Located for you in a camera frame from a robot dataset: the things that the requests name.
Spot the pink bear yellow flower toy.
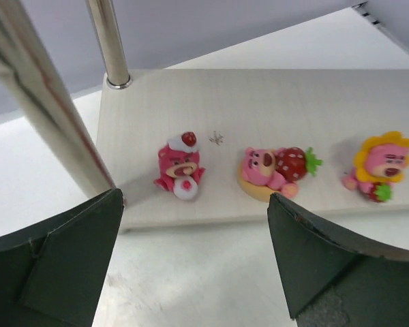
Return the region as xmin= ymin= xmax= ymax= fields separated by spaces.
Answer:
xmin=342 ymin=131 xmax=409 ymax=202

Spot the pink strawberry cake toy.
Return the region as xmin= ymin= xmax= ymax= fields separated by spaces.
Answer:
xmin=237 ymin=146 xmax=323 ymax=202

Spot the light wooden two-tier shelf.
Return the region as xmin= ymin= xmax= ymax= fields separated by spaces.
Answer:
xmin=0 ymin=0 xmax=409 ymax=236

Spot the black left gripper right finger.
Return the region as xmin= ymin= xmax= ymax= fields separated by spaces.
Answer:
xmin=267 ymin=193 xmax=409 ymax=326

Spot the pink bear strawberry toy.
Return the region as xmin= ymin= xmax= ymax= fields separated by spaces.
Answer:
xmin=154 ymin=131 xmax=205 ymax=201

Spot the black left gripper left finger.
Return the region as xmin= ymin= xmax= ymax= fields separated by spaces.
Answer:
xmin=0 ymin=189 xmax=124 ymax=326

